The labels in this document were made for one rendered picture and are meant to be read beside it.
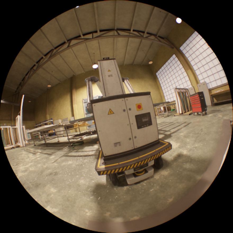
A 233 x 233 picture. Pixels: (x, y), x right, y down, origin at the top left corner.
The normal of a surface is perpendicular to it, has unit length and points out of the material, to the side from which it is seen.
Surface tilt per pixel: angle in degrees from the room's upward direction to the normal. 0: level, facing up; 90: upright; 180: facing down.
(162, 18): 180
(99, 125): 90
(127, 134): 90
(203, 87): 90
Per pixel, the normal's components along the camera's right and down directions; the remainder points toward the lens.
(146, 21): 0.21, 0.98
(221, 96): -0.98, 0.20
